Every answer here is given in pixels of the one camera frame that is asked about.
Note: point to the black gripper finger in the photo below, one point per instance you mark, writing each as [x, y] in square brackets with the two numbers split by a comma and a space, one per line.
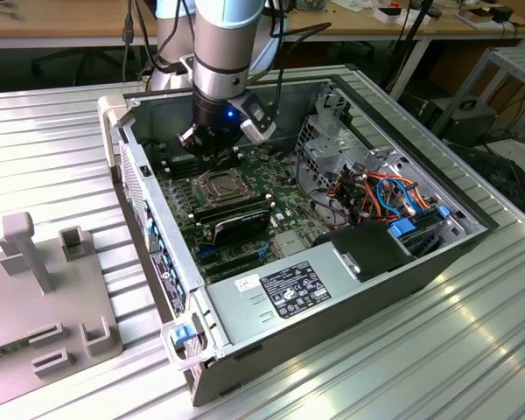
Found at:
[188, 136]

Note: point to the silver CPU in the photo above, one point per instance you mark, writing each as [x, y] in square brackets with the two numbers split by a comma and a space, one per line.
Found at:
[225, 186]

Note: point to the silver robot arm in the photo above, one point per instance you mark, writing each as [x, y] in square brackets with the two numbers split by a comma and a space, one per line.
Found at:
[221, 52]

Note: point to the CPU socket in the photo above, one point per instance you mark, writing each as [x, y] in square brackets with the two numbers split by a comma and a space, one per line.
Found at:
[210, 202]

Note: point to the black RAM slot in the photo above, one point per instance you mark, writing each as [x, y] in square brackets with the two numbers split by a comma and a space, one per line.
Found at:
[232, 207]
[171, 166]
[171, 171]
[171, 162]
[232, 212]
[171, 176]

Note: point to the black graphics card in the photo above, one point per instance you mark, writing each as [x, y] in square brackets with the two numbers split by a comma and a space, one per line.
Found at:
[245, 227]

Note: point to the green motherboard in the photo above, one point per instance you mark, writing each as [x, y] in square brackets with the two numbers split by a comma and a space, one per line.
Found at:
[289, 205]

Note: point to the silver metal drive cage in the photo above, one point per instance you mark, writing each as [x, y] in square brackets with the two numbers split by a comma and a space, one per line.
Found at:
[328, 146]

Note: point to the blue expansion slot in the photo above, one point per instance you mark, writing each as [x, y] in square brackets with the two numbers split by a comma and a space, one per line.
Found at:
[207, 252]

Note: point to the black expansion slot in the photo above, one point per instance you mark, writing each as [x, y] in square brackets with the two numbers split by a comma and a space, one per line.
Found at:
[229, 259]

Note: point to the silver chipset heatsink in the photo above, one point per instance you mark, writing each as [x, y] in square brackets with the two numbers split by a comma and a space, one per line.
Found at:
[289, 244]

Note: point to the wooden desk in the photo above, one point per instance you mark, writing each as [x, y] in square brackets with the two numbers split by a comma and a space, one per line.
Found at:
[359, 26]

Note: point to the silver power supply unit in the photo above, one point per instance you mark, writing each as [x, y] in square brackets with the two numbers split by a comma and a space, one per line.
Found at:
[240, 315]

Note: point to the black plastic fan shroud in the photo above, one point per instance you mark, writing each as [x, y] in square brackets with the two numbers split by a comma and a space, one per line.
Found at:
[367, 249]

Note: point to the blue plastic latch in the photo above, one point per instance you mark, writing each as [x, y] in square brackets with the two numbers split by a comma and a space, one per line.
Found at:
[181, 334]

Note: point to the grey parts rack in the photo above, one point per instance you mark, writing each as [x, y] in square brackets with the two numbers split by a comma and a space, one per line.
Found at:
[61, 297]

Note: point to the hard disk in blue carrier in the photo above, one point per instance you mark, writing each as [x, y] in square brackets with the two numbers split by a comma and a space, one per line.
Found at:
[400, 228]

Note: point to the white cardboard box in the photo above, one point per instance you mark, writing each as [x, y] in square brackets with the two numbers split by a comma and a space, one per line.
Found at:
[415, 19]

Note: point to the open PC case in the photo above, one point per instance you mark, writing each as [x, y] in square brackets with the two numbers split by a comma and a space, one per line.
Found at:
[354, 324]

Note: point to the green RAM stick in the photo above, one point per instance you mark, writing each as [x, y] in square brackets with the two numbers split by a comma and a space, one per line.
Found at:
[13, 347]

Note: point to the dark flat panel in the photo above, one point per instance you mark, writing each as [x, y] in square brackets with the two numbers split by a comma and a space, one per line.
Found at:
[499, 175]

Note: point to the black power adaptor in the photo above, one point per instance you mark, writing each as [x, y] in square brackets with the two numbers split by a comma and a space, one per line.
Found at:
[504, 14]

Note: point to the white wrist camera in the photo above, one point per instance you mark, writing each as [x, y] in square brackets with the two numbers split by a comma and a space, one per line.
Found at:
[259, 130]

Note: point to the grey metal shelf frame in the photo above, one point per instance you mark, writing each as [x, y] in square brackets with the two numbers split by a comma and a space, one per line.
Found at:
[518, 59]

